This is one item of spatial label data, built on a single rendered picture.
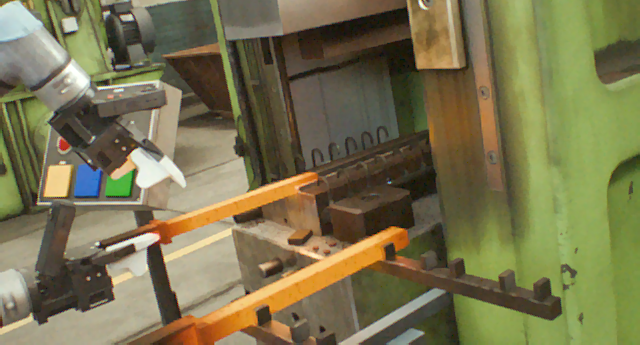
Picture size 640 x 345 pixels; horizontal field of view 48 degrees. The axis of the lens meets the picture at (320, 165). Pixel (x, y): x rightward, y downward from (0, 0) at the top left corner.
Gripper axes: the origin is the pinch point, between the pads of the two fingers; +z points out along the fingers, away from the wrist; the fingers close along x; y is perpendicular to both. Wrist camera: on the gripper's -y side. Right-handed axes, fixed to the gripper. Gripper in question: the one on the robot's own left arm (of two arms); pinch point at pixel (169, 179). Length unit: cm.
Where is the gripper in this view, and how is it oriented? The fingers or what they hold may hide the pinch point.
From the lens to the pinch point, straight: 118.7
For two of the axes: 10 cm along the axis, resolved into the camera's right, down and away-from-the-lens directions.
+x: 5.8, 0.9, -8.1
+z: 5.4, 7.0, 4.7
